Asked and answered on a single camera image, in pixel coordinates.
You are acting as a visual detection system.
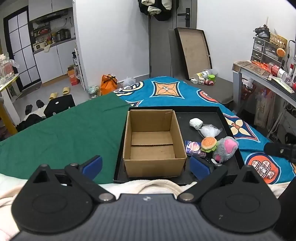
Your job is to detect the black tray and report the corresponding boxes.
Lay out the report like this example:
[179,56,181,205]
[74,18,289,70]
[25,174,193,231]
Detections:
[113,106,245,184]

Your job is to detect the clear bag of white filling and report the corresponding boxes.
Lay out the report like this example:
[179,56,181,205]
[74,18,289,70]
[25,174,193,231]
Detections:
[198,124,223,138]

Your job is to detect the grey drawer organiser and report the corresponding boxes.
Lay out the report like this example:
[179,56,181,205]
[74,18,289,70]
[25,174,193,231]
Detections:
[251,36,288,67]

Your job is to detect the orange bag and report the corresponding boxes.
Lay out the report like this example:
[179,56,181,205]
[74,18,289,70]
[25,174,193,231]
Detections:
[100,74,118,95]

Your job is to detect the yellow table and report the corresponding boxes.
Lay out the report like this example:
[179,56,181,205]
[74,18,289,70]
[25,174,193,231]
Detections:
[0,73,20,135]

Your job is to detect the white bundle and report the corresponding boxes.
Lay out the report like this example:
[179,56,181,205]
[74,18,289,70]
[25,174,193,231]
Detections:
[189,118,204,130]

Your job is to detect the green cloth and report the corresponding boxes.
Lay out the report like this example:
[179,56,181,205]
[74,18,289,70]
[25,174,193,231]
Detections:
[0,93,133,183]

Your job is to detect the clear green package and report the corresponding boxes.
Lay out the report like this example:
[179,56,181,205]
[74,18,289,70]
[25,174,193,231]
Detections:
[270,76,295,93]

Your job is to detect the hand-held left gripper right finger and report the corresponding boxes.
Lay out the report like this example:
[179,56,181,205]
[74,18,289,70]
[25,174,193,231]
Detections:
[177,155,266,204]

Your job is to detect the green patterned bag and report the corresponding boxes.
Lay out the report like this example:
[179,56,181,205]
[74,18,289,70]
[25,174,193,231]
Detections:
[88,85,101,99]

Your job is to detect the red basket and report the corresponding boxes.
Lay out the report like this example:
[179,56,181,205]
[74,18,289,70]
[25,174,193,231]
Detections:
[242,79,257,100]

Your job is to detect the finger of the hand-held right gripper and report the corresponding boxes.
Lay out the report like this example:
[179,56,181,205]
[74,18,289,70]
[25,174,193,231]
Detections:
[264,142,296,163]

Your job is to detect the brown cardboard box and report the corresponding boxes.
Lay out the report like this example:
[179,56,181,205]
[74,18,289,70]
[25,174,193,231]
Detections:
[122,109,187,178]

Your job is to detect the brown patterned mat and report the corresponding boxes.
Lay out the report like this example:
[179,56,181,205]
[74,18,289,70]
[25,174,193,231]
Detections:
[232,61,273,79]

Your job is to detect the burger plush toy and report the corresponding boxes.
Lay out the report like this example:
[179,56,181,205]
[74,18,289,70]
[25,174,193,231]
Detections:
[201,137,219,153]

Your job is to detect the black white clothes pile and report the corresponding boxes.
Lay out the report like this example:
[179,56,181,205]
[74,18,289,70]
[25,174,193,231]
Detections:
[16,108,47,131]

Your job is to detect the hanging jackets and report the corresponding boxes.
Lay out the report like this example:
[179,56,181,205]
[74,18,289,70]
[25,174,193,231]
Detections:
[137,0,179,22]

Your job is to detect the black brown tray lid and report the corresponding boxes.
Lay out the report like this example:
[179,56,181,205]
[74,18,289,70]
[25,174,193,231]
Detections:
[174,27,213,80]

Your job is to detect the white plastic bag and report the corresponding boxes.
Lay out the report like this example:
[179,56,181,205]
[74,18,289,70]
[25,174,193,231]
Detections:
[122,76,136,87]

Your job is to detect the red label plastic bottle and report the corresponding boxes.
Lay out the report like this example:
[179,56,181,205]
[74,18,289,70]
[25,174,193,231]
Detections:
[268,62,294,84]

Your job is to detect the black framed glass door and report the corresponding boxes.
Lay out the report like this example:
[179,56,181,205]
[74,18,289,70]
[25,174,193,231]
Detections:
[3,6,43,92]

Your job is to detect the dark model figure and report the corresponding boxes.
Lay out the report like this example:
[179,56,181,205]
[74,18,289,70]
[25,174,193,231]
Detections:
[254,23,271,39]

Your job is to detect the white lower kitchen cabinet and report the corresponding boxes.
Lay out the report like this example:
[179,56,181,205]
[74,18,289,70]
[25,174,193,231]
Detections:
[32,37,78,84]

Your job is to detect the range hood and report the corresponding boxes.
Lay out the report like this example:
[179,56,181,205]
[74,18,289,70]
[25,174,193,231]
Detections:
[32,9,70,24]

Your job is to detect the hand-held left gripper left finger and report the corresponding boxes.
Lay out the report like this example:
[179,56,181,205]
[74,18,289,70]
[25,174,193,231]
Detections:
[28,155,117,204]

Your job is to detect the white upper kitchen cabinet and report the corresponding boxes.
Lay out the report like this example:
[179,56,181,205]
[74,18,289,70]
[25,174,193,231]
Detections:
[28,0,74,21]

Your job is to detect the orange carton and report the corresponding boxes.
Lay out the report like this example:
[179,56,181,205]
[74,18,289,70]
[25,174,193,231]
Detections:
[67,65,80,86]

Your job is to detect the black door handle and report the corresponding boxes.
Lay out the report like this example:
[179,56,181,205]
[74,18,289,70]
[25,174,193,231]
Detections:
[177,8,191,22]

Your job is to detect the black square stool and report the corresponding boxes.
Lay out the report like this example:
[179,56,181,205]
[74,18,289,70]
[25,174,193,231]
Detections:
[43,95,76,118]

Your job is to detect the black desk mat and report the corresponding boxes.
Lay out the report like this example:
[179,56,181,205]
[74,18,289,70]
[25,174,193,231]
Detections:
[264,76,296,100]

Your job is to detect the white rack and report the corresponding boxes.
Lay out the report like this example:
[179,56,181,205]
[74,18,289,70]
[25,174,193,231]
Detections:
[72,44,86,91]

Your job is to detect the white kitchen cabinet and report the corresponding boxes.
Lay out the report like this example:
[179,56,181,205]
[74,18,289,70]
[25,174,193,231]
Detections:
[32,37,78,84]
[28,0,74,21]

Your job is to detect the glass jar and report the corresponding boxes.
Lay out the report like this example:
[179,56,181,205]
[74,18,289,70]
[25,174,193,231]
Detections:
[0,53,14,81]

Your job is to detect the grey door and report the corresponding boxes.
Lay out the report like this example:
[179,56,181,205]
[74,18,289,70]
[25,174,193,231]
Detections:
[148,0,198,78]

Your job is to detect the grey desk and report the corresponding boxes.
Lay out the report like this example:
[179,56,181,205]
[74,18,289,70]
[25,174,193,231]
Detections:
[232,61,296,149]

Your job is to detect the woven basket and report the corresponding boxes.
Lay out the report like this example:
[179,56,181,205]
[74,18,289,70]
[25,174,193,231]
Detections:
[269,32,288,49]

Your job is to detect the beige tote bag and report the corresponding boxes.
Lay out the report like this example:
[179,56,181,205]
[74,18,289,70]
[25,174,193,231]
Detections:
[254,88,275,128]

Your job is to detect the blue patterned blanket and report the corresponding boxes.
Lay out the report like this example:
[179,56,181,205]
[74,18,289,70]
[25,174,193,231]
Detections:
[113,76,296,184]

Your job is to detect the purple pink packet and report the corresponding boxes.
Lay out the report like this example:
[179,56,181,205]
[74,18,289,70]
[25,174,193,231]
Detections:
[185,140,207,157]

